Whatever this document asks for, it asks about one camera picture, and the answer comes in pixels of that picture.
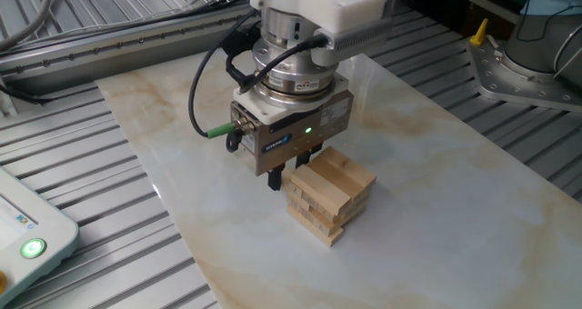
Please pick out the white beige marble board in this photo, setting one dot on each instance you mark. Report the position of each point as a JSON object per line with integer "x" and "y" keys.
{"x": 432, "y": 232}

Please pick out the black gripper plug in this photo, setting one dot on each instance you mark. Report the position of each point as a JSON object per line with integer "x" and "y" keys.
{"x": 233, "y": 142}

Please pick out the white gripper adapter plate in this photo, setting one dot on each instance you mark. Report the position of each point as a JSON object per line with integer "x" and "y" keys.
{"x": 254, "y": 106}

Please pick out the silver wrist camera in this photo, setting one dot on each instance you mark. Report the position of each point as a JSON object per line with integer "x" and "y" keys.
{"x": 359, "y": 41}

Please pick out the silver force torque sensor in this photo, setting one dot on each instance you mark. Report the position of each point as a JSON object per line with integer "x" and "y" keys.
{"x": 291, "y": 68}

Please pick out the white teach pendant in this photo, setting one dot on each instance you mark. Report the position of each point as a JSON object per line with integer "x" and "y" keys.
{"x": 41, "y": 227}

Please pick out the grey robot mounting plate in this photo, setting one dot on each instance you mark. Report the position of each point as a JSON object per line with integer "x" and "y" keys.
{"x": 500, "y": 82}

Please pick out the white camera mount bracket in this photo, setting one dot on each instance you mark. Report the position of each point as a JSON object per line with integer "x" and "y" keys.
{"x": 327, "y": 0}

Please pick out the aluminium profile rail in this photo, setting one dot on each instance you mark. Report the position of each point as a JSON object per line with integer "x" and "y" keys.
{"x": 113, "y": 50}

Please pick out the grey Schunk gripper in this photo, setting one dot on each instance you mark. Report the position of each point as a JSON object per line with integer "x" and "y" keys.
{"x": 291, "y": 150}

